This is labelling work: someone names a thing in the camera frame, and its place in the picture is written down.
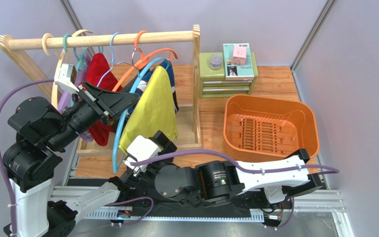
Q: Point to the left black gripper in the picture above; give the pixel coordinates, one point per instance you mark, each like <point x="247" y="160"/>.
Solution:
<point x="104" y="103"/>

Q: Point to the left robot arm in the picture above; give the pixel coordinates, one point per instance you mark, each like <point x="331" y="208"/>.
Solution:
<point x="28" y="166"/>

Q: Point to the teal booklet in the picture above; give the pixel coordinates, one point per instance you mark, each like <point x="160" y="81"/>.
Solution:
<point x="235" y="72"/>

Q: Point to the yellow-green trousers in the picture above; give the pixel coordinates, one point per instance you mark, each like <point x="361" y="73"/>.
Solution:
<point x="155" y="111"/>

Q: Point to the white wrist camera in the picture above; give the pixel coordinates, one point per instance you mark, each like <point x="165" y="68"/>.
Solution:
<point x="140" y="149"/>
<point x="66" y="77"/>

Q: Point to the black trousers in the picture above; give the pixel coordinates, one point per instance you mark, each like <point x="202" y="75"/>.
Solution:
<point x="140" y="87"/>

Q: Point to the cream plastic hanger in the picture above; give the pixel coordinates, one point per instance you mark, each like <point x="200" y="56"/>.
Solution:
<point x="60" y="56"/>

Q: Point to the small clear jar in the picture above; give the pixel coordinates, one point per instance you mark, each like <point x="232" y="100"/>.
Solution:
<point x="215" y="61"/>

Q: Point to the light blue wire hanger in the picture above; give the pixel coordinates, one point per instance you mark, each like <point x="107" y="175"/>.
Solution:
<point x="113" y="61"/>

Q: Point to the wooden clothes rack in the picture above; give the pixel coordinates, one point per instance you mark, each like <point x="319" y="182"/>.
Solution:
<point x="188" y="124"/>

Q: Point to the blue patterned trousers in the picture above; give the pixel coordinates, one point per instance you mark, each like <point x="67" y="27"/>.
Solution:
<point x="169" y="69"/>

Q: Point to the teal plastic hanger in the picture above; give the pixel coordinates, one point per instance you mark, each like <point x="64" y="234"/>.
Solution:
<point x="81" y="58"/>

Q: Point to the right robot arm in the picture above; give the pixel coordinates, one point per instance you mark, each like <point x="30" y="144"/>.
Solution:
<point x="219" y="181"/>

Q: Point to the red trousers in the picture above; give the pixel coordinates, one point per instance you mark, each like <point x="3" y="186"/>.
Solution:
<point x="97" y="68"/>

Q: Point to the sky blue plastic hanger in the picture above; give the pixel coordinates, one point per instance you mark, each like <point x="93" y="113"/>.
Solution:
<point x="116" y="163"/>

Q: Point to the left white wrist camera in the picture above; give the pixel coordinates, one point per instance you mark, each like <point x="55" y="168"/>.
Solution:
<point x="66" y="77"/>

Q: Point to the orange plastic hanger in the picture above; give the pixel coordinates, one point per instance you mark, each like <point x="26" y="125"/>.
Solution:
<point x="143" y="61"/>

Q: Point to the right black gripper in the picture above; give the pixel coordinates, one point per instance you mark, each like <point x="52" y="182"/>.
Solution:
<point x="162" y="141"/>

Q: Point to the pink cube box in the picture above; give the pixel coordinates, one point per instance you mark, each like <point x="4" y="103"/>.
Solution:
<point x="239" y="55"/>

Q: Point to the green drawer cabinet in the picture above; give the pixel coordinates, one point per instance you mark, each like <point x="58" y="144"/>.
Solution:
<point x="213" y="83"/>

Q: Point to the orange plastic basket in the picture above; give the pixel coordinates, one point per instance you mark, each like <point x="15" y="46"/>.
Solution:
<point x="259" y="129"/>

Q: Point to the lavender trousers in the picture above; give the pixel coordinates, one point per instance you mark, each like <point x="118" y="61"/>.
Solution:
<point x="66" y="99"/>

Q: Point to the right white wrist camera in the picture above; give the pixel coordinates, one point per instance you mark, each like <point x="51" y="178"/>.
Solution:
<point x="140" y="149"/>

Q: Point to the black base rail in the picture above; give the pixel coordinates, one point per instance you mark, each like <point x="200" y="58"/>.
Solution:
<point x="251" y="205"/>

